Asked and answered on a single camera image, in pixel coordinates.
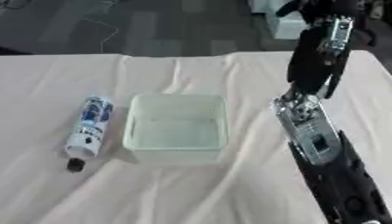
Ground white cabinet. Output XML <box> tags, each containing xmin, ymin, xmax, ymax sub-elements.
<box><xmin>248</xmin><ymin>0</ymin><xmax>314</xmax><ymax>40</ymax></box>

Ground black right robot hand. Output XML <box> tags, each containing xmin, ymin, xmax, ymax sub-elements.
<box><xmin>274</xmin><ymin>0</ymin><xmax>361</xmax><ymax>101</ymax></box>

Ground thin floor cable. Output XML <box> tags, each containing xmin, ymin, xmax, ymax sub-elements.
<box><xmin>80</xmin><ymin>17</ymin><xmax>123</xmax><ymax>54</ymax></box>

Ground white blue tube black cap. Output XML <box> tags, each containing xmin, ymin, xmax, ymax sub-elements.
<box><xmin>62</xmin><ymin>95</ymin><xmax>116</xmax><ymax>173</ymax></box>

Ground pale translucent plastic box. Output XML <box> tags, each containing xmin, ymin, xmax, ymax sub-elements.
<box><xmin>121</xmin><ymin>93</ymin><xmax>230</xmax><ymax>166</ymax></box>

